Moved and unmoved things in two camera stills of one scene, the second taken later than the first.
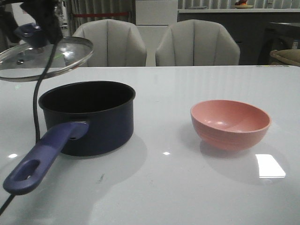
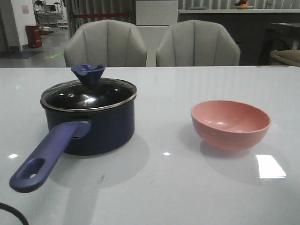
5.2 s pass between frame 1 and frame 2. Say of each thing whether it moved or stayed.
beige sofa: stayed
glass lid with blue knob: moved
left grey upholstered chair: stayed
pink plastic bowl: stayed
